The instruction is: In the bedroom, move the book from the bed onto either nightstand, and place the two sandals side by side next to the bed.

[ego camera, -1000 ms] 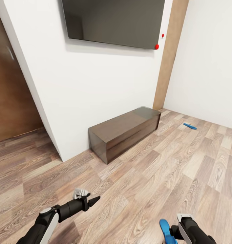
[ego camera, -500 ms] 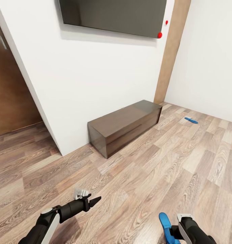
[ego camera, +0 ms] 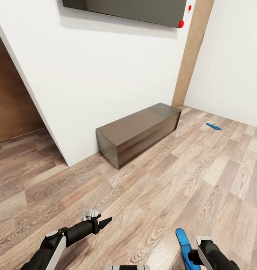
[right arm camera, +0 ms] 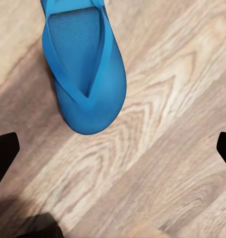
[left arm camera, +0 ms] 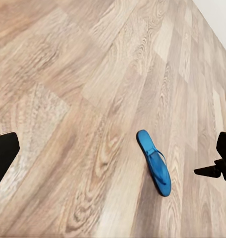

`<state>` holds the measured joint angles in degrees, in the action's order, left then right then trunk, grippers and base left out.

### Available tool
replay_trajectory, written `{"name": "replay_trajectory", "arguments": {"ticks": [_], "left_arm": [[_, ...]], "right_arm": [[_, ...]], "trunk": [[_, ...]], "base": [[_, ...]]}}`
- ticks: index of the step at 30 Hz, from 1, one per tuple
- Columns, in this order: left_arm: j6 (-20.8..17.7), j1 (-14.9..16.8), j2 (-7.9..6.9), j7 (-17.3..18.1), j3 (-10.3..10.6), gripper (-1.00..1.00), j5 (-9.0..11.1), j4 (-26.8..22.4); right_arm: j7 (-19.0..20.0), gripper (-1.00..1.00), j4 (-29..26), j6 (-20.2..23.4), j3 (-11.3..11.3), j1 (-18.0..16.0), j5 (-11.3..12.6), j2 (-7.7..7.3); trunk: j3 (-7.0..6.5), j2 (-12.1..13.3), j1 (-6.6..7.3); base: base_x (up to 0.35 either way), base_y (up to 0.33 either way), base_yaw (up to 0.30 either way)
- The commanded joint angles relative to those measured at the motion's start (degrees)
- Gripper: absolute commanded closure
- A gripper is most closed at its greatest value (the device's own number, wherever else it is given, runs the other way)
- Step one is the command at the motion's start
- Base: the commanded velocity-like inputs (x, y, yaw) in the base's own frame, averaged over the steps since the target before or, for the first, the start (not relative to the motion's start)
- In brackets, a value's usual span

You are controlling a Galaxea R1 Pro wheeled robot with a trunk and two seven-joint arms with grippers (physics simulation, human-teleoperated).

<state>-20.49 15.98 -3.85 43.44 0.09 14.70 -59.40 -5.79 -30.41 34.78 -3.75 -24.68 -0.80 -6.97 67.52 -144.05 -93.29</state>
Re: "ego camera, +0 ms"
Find sandal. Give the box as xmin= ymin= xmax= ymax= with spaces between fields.
xmin=176 ymin=228 xmax=201 ymax=270
xmin=206 ymin=123 xmax=221 ymax=130

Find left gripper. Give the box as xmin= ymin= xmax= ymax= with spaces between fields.
xmin=76 ymin=214 xmax=112 ymax=241

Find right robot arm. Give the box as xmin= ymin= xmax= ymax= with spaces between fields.
xmin=188 ymin=236 xmax=240 ymax=270

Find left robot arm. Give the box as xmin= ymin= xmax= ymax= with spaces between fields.
xmin=20 ymin=209 xmax=112 ymax=270

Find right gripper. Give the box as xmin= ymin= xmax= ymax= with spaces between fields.
xmin=188 ymin=249 xmax=204 ymax=266

